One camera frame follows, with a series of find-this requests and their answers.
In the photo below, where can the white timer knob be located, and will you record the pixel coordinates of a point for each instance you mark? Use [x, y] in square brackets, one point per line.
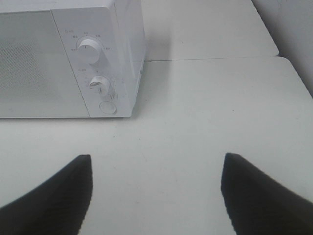
[101, 83]

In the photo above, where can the white microwave oven body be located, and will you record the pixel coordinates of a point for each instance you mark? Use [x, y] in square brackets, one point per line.
[117, 26]

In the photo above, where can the round white door button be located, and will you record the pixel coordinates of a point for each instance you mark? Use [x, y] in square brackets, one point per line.
[108, 107]

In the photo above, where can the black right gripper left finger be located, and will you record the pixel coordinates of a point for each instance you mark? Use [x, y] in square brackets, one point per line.
[56, 207]

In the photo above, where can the upper white power knob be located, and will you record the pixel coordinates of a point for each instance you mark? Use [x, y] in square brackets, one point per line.
[89, 50]

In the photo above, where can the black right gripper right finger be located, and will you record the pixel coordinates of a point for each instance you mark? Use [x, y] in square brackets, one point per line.
[258, 205]

